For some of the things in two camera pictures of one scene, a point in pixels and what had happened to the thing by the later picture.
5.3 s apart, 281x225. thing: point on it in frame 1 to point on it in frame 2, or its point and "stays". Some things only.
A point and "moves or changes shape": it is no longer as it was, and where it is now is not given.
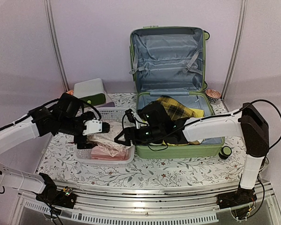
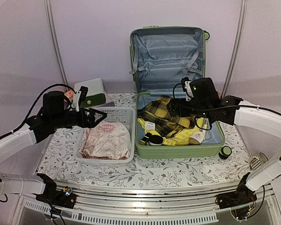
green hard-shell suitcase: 170,61 stays
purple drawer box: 111,104 stays
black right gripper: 129,132 to 182,112
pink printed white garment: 107,140 moves or changes shape
